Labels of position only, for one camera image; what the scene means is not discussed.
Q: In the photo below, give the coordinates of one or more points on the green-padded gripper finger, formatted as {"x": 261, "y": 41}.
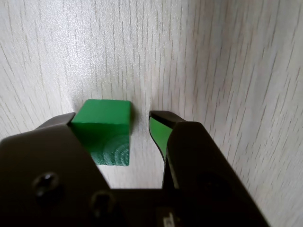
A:
{"x": 201, "y": 170}

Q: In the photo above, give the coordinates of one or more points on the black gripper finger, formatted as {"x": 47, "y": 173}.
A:
{"x": 42, "y": 165}

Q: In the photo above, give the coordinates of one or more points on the green wooden cube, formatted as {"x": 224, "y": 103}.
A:
{"x": 104, "y": 134}

